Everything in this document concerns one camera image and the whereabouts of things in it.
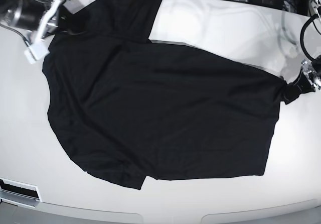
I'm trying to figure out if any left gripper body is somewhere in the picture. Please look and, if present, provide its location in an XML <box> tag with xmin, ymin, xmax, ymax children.
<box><xmin>299</xmin><ymin>59</ymin><xmax>320</xmax><ymax>90</ymax></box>

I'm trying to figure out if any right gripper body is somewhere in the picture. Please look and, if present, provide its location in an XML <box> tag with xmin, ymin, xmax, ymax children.
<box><xmin>46</xmin><ymin>7</ymin><xmax>68</xmax><ymax>35</ymax></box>

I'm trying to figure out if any black t-shirt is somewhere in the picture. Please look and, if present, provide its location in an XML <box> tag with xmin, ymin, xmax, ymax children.
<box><xmin>41</xmin><ymin>0</ymin><xmax>289</xmax><ymax>191</ymax></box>

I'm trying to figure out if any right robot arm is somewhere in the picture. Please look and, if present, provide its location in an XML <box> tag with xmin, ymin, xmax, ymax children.
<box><xmin>1</xmin><ymin>0</ymin><xmax>69</xmax><ymax>37</ymax></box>

